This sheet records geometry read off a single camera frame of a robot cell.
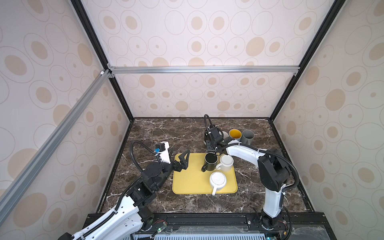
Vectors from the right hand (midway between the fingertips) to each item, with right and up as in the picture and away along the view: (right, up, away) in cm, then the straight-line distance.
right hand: (211, 141), depth 96 cm
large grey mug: (+25, +3, +4) cm, 25 cm away
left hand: (-15, -2, -28) cm, 32 cm away
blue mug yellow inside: (+16, +5, +2) cm, 17 cm away
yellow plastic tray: (-12, -22, -8) cm, 27 cm away
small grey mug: (+9, +5, +4) cm, 11 cm away
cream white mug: (+8, -11, -8) cm, 16 cm away
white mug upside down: (+2, -19, -16) cm, 25 cm away
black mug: (-1, -9, -11) cm, 15 cm away
